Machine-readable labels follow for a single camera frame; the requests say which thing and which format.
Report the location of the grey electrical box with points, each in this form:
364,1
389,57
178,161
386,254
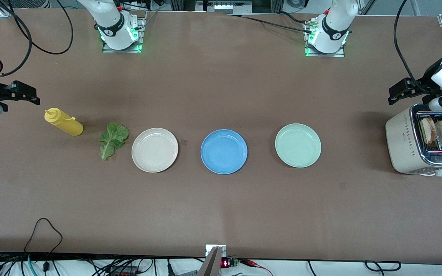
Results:
225,7

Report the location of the grey metal bar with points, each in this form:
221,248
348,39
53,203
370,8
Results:
211,264

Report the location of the red clip lead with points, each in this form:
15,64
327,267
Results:
251,263

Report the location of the beige chrome toaster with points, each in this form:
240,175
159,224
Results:
401,145

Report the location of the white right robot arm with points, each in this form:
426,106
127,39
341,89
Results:
113,23

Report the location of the green lettuce leaf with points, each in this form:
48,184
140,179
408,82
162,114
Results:
112,138

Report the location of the pale green round plate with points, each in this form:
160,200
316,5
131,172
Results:
298,145

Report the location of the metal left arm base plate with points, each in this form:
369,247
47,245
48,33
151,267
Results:
324,55

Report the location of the blue round plate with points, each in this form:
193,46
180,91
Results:
224,151

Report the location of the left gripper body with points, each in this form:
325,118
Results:
426,79

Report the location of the white mounting bracket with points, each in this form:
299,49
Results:
209,249

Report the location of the yellow mustard squeeze bottle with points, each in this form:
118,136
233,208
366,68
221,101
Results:
67,124

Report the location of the beige round plate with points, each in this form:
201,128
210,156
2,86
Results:
154,150

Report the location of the circuit board with red display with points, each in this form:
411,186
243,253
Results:
225,263

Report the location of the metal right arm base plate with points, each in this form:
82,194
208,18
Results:
142,27

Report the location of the orange black connector block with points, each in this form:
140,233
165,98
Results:
123,273

